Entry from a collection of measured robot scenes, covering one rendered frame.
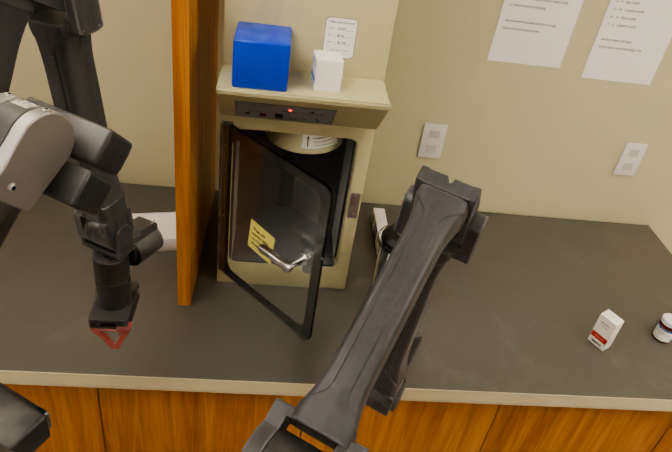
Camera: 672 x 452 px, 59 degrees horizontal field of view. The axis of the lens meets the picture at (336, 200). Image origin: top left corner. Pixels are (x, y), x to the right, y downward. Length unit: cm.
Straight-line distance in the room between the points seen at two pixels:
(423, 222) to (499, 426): 96
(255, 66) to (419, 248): 54
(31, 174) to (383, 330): 36
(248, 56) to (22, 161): 66
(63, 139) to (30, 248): 118
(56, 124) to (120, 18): 121
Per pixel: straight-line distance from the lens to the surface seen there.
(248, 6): 117
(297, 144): 130
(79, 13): 82
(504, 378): 145
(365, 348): 62
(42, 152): 49
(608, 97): 192
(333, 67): 112
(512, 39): 173
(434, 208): 70
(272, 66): 109
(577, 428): 166
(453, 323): 153
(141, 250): 108
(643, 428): 174
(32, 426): 61
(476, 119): 181
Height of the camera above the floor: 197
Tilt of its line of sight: 34 degrees down
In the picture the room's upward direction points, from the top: 9 degrees clockwise
